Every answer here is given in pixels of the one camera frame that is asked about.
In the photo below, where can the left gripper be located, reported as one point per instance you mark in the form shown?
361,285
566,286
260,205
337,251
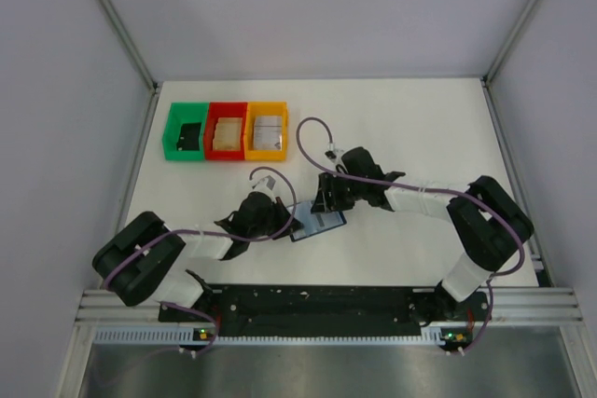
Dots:
282,217

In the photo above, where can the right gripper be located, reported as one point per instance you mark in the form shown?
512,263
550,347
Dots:
329,191

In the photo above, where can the silver credit card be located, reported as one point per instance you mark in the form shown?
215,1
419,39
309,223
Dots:
323,222

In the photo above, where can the blue card holder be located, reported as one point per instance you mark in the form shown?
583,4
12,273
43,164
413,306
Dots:
303,214

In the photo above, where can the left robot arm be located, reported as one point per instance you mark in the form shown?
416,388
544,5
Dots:
146,261

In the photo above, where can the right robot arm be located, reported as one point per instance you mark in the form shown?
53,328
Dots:
488,222

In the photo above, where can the silver cards stack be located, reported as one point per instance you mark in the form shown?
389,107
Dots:
268,133

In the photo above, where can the beige cards stack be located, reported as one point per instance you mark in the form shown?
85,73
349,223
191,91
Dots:
228,134

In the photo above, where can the black cards stack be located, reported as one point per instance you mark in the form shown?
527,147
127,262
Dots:
189,138

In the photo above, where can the yellow plastic bin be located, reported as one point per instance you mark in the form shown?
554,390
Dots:
264,109

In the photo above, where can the red plastic bin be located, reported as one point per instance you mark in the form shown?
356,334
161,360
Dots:
215,112

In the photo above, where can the green plastic bin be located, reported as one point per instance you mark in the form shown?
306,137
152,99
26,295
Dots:
180,113

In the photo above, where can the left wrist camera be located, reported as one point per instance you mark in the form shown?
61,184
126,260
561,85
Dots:
266,185

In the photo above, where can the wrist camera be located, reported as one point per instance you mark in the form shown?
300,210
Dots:
266,185
332,152

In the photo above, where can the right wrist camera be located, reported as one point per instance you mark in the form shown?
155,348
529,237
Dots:
332,152

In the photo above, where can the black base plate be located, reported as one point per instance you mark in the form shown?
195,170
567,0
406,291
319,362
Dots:
334,310

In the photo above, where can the aluminium front rail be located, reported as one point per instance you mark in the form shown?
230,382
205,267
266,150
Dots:
525,306

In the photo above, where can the left aluminium frame post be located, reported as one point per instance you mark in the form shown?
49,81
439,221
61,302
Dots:
126,42

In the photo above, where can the aluminium frame post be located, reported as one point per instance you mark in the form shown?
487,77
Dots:
126,42
512,39

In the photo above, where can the right aluminium frame post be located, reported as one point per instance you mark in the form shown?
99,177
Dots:
512,39

